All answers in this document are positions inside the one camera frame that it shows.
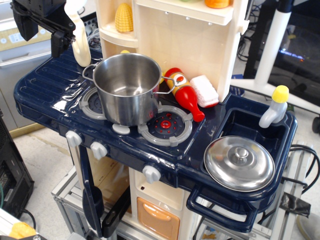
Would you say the orange toy on shelf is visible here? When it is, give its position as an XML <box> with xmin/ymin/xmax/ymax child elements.
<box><xmin>204</xmin><ymin>0</ymin><xmax>231</xmax><ymax>9</ymax></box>

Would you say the orange toy drawer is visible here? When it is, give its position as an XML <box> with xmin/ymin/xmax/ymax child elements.
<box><xmin>137</xmin><ymin>197</ymin><xmax>180</xmax><ymax>240</ymax></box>

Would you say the grey toy faucet yellow cap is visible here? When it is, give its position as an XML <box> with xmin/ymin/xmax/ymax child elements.
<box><xmin>259</xmin><ymin>85</ymin><xmax>289</xmax><ymax>129</ymax></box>

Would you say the grey right stove knob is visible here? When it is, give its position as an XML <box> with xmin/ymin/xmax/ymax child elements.
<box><xmin>142</xmin><ymin>165</ymin><xmax>161</xmax><ymax>184</ymax></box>

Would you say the navy toy oven door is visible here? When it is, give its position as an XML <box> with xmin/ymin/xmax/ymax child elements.
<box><xmin>79</xmin><ymin>145</ymin><xmax>131</xmax><ymax>239</ymax></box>

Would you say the aluminium frame cart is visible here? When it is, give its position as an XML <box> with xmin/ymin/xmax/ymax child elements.
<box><xmin>52</xmin><ymin>140</ymin><xmax>310</xmax><ymax>240</ymax></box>

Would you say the white red toy sponge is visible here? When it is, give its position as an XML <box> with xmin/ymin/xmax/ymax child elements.
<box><xmin>190</xmin><ymin>75</ymin><xmax>219</xmax><ymax>108</ymax></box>

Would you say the grey left stove burner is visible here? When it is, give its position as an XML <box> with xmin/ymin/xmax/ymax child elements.
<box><xmin>79</xmin><ymin>87</ymin><xmax>106</xmax><ymax>121</ymax></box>

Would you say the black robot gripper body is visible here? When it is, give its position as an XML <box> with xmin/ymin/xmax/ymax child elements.
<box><xmin>10</xmin><ymin>0</ymin><xmax>76</xmax><ymax>34</ymax></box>

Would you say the red toy ketchup bottle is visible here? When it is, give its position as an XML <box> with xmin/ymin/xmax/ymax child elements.
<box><xmin>164</xmin><ymin>67</ymin><xmax>205</xmax><ymax>122</ymax></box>

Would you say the grey middle stove knob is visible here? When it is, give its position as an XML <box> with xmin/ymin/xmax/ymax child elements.
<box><xmin>90</xmin><ymin>141</ymin><xmax>108</xmax><ymax>160</ymax></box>

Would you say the black computer case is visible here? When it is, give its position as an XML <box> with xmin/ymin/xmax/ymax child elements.
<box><xmin>0</xmin><ymin>119</ymin><xmax>34</xmax><ymax>218</ymax></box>

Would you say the black cable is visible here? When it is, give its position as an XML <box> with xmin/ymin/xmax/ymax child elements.
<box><xmin>282</xmin><ymin>144</ymin><xmax>320</xmax><ymax>195</ymax></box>

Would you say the grey left stove knob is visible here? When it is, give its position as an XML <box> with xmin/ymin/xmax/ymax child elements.
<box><xmin>65</xmin><ymin>130</ymin><xmax>82</xmax><ymax>148</ymax></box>

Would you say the white stand frame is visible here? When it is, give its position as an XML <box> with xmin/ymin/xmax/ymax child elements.
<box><xmin>231</xmin><ymin>0</ymin><xmax>320</xmax><ymax>114</ymax></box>

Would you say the grey dishwasher appliance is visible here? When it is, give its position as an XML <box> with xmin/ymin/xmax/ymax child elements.
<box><xmin>0</xmin><ymin>16</ymin><xmax>51</xmax><ymax>131</ymax></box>

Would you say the yellow toy corn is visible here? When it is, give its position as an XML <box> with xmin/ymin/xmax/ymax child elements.
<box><xmin>115</xmin><ymin>3</ymin><xmax>134</xmax><ymax>33</ymax></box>

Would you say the navy toy kitchen counter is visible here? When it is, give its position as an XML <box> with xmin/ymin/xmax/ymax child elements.
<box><xmin>13</xmin><ymin>43</ymin><xmax>299</xmax><ymax>234</ymax></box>

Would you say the grey round stove button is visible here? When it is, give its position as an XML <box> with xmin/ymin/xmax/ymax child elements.
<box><xmin>112</xmin><ymin>123</ymin><xmax>131</xmax><ymax>135</ymax></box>

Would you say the cream toy kitchen shelf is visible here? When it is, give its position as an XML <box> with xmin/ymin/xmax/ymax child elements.
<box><xmin>95</xmin><ymin>0</ymin><xmax>249</xmax><ymax>102</ymax></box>

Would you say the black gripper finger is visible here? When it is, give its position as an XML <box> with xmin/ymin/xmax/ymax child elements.
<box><xmin>12</xmin><ymin>8</ymin><xmax>39</xmax><ymax>41</ymax></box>
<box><xmin>51</xmin><ymin>30</ymin><xmax>75</xmax><ymax>58</ymax></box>

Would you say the grey stove knob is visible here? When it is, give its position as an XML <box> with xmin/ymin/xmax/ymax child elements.
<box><xmin>142</xmin><ymin>165</ymin><xmax>161</xmax><ymax>184</ymax></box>
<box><xmin>65</xmin><ymin>130</ymin><xmax>82</xmax><ymax>148</ymax></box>
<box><xmin>90</xmin><ymin>141</ymin><xmax>108</xmax><ymax>160</ymax></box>

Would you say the grey right stove burner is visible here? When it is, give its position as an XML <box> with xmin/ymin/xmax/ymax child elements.
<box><xmin>137</xmin><ymin>105</ymin><xmax>193</xmax><ymax>147</ymax></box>

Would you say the grey stove burner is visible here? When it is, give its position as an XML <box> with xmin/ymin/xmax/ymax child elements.
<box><xmin>79</xmin><ymin>87</ymin><xmax>106</xmax><ymax>121</ymax></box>
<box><xmin>137</xmin><ymin>105</ymin><xmax>193</xmax><ymax>147</ymax></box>

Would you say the stainless steel pot lid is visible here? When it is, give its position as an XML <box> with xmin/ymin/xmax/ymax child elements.
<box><xmin>203</xmin><ymin>135</ymin><xmax>275</xmax><ymax>192</ymax></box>

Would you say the cream toy bottle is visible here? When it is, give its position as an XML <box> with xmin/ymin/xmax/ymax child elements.
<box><xmin>64</xmin><ymin>0</ymin><xmax>91</xmax><ymax>67</ymax></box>

